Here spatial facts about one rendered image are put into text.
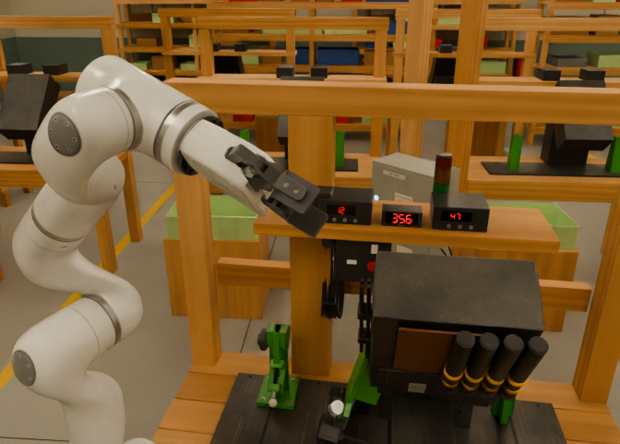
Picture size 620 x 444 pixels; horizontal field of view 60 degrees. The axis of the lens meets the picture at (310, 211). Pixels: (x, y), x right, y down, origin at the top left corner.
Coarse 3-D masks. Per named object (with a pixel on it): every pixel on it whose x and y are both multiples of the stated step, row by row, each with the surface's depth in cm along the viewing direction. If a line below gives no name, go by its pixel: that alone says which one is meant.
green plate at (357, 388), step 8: (368, 352) 149; (360, 360) 153; (368, 360) 149; (360, 368) 149; (368, 368) 149; (352, 376) 158; (360, 376) 149; (368, 376) 150; (352, 384) 153; (360, 384) 152; (368, 384) 151; (352, 392) 152; (360, 392) 153; (368, 392) 153; (376, 392) 152; (360, 400) 154; (368, 400) 154; (376, 400) 153
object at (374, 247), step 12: (336, 240) 164; (348, 240) 164; (336, 252) 166; (348, 252) 165; (360, 252) 165; (372, 252) 164; (336, 264) 168; (348, 264) 167; (360, 264) 166; (372, 264) 165; (336, 276) 169; (348, 276) 168; (360, 276) 168; (372, 276) 167
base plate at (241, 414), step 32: (256, 384) 191; (320, 384) 191; (224, 416) 177; (256, 416) 177; (288, 416) 177; (320, 416) 177; (352, 416) 177; (480, 416) 177; (512, 416) 177; (544, 416) 177
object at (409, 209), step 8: (384, 208) 162; (392, 208) 162; (400, 208) 162; (408, 208) 162; (416, 208) 162; (384, 216) 161; (400, 216) 160; (408, 216) 160; (416, 216) 160; (384, 224) 162; (392, 224) 162; (400, 224) 161; (408, 224) 161; (416, 224) 161
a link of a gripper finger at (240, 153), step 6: (240, 144) 52; (234, 150) 52; (240, 150) 52; (246, 150) 52; (228, 156) 55; (234, 156) 53; (240, 156) 52; (246, 156) 52; (252, 156) 52; (234, 162) 56; (240, 162) 59; (246, 162) 52; (252, 162) 52; (258, 162) 52; (264, 162) 53; (258, 168) 52
